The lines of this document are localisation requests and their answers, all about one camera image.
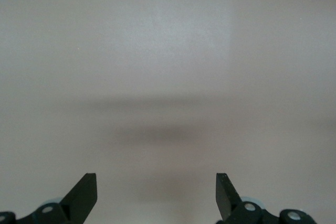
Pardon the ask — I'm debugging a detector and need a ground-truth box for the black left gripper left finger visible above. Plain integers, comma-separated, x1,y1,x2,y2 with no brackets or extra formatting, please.
15,173,98,224

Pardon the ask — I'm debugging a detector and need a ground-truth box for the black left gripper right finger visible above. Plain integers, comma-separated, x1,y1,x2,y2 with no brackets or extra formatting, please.
216,173,316,224

